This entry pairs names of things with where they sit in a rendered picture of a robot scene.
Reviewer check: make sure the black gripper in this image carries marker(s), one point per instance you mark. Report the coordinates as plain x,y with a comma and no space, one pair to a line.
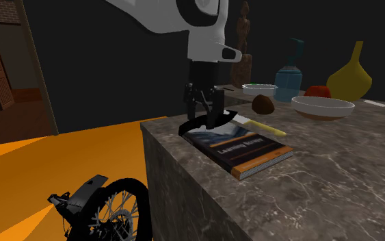
202,74

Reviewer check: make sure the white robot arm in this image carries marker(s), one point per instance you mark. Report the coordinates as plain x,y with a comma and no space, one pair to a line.
198,36

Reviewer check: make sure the brown wooden figure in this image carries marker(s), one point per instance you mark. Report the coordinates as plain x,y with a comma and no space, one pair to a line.
242,66

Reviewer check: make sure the small green thing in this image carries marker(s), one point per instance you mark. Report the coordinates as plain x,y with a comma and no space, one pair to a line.
254,83

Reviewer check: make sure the white shallow dish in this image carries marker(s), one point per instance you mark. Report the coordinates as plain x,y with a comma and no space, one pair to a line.
259,90

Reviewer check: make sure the brown round ball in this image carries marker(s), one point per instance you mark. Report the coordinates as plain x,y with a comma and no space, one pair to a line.
263,104

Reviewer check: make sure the dark book with orange stripes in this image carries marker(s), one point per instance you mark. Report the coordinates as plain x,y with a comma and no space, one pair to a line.
245,152

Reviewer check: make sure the blue soap dispenser bottle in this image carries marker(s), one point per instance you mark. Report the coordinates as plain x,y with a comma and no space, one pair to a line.
288,83

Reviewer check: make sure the red tomato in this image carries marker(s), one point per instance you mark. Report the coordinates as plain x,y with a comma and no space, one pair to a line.
317,91

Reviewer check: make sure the white bowl with brown base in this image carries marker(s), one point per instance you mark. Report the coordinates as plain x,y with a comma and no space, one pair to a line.
322,107

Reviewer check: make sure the black bicycle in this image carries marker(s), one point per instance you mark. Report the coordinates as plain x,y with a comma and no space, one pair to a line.
112,213

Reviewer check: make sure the yellow vase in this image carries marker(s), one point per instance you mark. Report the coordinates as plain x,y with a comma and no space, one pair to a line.
350,80

